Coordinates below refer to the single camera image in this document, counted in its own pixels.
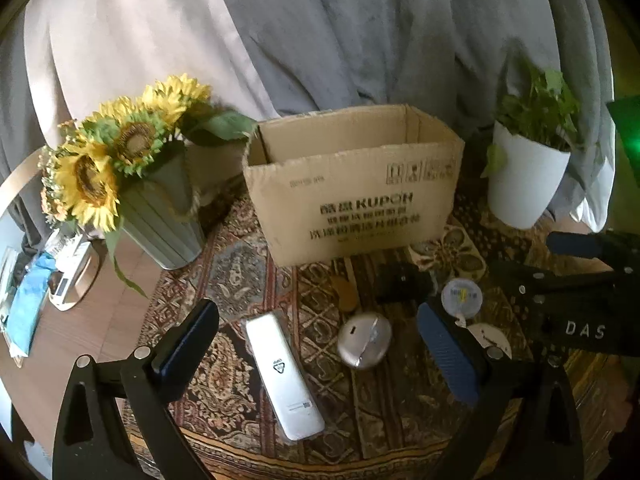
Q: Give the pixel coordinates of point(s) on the blue cloth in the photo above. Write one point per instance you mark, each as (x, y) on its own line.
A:
(27, 305)

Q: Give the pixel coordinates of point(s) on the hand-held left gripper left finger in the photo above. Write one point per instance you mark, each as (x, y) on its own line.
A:
(192, 332)

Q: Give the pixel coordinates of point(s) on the patterned tablecloth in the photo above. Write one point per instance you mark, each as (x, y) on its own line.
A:
(235, 280)

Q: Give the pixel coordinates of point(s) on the brown cardboard box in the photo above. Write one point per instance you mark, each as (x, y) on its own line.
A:
(350, 200)

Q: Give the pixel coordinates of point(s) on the artificial sunflower bouquet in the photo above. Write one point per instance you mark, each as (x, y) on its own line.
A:
(130, 140)

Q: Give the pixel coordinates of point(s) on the white device on round tray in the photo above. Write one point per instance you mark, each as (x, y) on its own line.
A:
(72, 280)

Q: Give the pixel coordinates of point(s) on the green leafy plant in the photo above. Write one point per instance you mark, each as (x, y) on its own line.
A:
(540, 110)

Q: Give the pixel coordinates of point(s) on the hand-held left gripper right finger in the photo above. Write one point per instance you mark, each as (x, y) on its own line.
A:
(445, 355)

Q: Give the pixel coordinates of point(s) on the black blocky object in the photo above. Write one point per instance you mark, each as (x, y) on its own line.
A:
(402, 282)

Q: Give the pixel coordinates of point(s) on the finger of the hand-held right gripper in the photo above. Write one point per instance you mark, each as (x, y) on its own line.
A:
(550, 282)
(575, 245)

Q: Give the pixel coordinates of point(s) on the white rectangular device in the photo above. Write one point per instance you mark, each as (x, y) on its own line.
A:
(282, 375)

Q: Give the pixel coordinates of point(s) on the grey curtain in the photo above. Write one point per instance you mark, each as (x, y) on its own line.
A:
(375, 35)

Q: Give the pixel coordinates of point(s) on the small round white container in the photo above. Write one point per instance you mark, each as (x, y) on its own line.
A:
(462, 298)

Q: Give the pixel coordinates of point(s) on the grey-green ribbed vase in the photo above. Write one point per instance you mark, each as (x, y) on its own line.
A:
(160, 220)

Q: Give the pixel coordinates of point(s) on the white plant pot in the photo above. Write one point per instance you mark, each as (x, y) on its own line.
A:
(520, 185)

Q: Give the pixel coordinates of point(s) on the beige curtain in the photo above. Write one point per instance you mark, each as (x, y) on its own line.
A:
(125, 35)

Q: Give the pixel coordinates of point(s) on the green translucent object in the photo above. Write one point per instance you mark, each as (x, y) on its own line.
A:
(627, 135)

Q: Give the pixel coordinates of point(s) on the small brown wooden piece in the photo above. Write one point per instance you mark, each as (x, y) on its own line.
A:
(345, 296)

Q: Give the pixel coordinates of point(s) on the round silver tin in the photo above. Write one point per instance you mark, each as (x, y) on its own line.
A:
(364, 342)

